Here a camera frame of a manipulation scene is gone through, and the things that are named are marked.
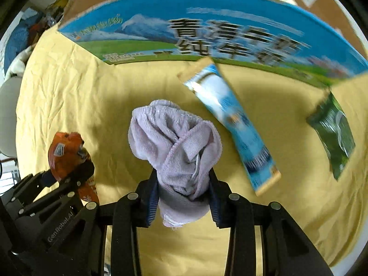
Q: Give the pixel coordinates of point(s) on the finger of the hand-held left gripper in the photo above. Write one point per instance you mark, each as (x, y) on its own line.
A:
(75, 182)
(30, 188)

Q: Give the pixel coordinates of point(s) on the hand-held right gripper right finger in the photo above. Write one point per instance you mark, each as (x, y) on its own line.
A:
(214, 207)

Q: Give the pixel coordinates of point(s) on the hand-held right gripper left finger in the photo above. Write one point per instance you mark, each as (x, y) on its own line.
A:
(152, 204)

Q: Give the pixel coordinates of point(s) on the orange snack packet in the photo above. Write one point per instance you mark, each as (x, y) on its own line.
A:
(63, 155)

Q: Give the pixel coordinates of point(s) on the lilac towel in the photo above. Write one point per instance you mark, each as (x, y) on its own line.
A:
(175, 149)

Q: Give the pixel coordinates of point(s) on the blue printed cardboard box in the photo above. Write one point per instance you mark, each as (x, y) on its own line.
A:
(218, 23)

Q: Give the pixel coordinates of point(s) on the yellow bed sheet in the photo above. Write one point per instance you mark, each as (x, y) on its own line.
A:
(80, 100)

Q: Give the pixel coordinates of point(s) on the blue stick packet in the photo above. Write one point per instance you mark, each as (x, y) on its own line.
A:
(230, 115)

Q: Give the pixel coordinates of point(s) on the white cloth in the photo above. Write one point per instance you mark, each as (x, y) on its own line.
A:
(18, 61)

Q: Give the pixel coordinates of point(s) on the green snack packet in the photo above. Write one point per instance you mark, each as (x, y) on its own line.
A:
(333, 129)

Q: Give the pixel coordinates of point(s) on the blue cloth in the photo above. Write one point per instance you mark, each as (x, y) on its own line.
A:
(20, 37)

